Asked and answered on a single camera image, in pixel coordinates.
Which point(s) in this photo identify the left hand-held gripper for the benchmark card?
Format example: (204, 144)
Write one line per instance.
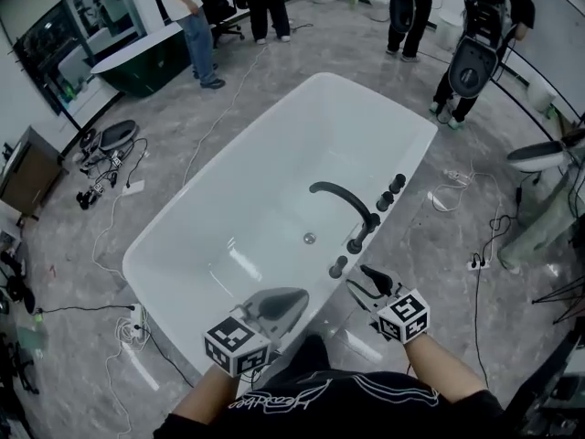
(235, 345)

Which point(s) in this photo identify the brown wooden sink cabinet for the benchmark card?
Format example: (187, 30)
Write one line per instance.
(36, 176)

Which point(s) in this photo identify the black faucet knob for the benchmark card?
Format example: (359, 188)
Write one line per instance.
(385, 201)
(396, 184)
(375, 221)

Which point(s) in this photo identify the clear bottle with green cap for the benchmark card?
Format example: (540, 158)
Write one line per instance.
(32, 339)

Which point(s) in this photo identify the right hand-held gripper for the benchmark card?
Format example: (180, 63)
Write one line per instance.
(404, 316)

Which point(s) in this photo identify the person's black printed shirt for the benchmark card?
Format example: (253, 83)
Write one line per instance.
(343, 414)

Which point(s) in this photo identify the spare hand-held gripper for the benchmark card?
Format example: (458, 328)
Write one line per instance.
(90, 195)
(116, 161)

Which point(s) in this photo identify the black curved faucet spout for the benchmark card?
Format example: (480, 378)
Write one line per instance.
(347, 197)

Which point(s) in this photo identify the large glass window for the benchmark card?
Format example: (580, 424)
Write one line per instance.
(50, 44)

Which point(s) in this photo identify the person's right forearm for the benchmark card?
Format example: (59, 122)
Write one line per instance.
(439, 364)

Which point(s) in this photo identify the person's left forearm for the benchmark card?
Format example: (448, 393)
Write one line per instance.
(210, 393)

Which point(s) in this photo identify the grey backpack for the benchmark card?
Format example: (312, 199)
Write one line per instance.
(489, 7)

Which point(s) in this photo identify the dark green bathtub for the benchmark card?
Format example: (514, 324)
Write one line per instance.
(146, 69)

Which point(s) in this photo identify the white bathtub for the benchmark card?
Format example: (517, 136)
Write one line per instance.
(274, 176)

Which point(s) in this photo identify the white power strip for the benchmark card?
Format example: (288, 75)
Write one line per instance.
(457, 176)
(479, 263)
(139, 323)
(134, 187)

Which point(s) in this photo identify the black office chair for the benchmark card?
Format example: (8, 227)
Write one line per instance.
(219, 3)

